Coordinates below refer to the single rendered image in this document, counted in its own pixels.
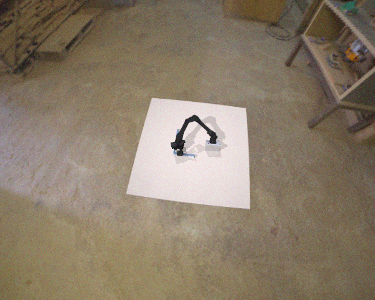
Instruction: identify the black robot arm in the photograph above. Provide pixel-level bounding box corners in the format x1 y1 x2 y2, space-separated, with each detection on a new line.
171 114 218 150

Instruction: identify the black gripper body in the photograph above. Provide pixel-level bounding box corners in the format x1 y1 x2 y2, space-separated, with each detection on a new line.
177 145 184 156

